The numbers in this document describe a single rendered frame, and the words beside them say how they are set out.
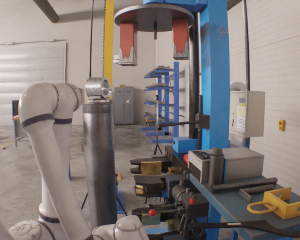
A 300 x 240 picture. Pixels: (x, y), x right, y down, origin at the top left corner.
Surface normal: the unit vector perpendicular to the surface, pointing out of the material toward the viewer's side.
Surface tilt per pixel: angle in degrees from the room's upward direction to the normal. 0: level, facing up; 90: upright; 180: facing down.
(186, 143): 90
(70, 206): 71
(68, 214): 75
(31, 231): 9
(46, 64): 90
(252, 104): 90
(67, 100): 101
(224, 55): 90
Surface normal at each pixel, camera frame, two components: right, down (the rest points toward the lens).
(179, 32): -0.23, 0.11
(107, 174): 0.65, 0.08
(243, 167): 0.15, 0.11
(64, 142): 0.81, 0.22
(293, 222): 0.00, -0.99
